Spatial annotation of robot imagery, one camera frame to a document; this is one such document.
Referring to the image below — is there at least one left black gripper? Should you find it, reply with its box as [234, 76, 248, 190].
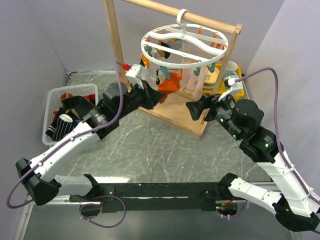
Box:
[116, 79, 165, 120]

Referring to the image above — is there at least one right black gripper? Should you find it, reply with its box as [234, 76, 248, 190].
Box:
[185, 89, 243, 140]

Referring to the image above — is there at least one orange sock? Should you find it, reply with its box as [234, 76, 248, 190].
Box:
[157, 71, 182, 104]

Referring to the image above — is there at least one black brown sock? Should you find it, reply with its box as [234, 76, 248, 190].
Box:
[62, 95, 96, 119]

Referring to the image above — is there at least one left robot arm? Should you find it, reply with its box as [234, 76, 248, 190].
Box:
[15, 81, 164, 206]

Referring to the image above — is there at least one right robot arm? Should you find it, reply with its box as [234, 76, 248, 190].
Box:
[186, 94, 320, 232]

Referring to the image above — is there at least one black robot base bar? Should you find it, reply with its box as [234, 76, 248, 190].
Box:
[69, 182, 233, 213]

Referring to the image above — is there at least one white round clip hanger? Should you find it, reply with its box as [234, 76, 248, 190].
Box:
[140, 9, 229, 69]

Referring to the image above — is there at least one pink sheer sock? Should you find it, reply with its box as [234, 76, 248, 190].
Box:
[180, 66, 208, 100]

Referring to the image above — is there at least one yellow plastic tray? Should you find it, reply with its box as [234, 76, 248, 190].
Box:
[199, 63, 245, 101]

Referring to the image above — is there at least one yellow bowl on plates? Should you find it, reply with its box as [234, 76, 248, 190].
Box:
[204, 67, 220, 86]

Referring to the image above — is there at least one yellow white small sock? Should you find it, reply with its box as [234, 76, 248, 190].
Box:
[151, 48, 171, 59]

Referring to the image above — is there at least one pale green mug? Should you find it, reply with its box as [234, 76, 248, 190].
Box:
[223, 61, 238, 78]

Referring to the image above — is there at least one red sock in basket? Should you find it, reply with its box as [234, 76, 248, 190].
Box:
[53, 94, 96, 120]

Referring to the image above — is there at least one argyle tan sock in basket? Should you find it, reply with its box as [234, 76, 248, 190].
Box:
[60, 92, 73, 102]

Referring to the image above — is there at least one navy striped sock in basket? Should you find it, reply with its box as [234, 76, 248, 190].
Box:
[45, 113, 74, 142]

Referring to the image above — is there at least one white plastic laundry basket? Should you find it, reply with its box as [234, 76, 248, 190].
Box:
[42, 83, 99, 146]

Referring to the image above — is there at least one wooden hanger rack frame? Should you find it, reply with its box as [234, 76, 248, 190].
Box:
[103, 0, 243, 139]

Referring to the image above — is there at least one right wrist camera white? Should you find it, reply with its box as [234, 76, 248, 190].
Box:
[218, 75, 244, 102]

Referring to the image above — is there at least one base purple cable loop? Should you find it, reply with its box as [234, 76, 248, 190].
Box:
[79, 194, 127, 229]

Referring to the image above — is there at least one aluminium rail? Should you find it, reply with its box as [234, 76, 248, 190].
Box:
[25, 194, 71, 205]

